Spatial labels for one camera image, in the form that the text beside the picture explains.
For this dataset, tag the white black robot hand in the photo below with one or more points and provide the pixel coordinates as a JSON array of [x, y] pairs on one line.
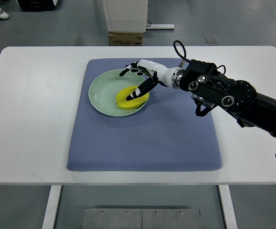
[[156, 73]]

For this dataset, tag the yellow starfruit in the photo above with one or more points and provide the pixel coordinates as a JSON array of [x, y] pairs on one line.
[[123, 104]]

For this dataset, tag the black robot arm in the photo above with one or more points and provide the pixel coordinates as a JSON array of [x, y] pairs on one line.
[[211, 88]]

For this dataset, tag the grey floor socket plate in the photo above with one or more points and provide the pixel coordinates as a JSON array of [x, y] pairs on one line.
[[211, 39]]

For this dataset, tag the light green plate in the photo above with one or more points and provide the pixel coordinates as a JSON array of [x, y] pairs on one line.
[[105, 88]]

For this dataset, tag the blue padded mat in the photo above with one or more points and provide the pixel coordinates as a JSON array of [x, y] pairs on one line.
[[165, 135]]

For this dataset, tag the cardboard box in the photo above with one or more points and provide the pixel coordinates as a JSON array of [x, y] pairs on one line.
[[125, 39]]

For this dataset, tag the right white table leg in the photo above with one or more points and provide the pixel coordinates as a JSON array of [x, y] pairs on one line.
[[227, 207]]

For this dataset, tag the white table leg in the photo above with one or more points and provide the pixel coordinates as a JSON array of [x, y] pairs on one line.
[[227, 207], [52, 207]]

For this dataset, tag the black wheeled object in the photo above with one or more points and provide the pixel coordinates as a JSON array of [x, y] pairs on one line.
[[37, 5]]

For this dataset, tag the left white table leg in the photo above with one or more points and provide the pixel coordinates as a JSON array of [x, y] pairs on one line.
[[52, 207]]

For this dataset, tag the white floor rail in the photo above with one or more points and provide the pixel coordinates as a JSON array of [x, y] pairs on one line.
[[160, 27]]

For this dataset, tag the metal base plate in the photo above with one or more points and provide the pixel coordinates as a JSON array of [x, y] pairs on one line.
[[148, 218]]

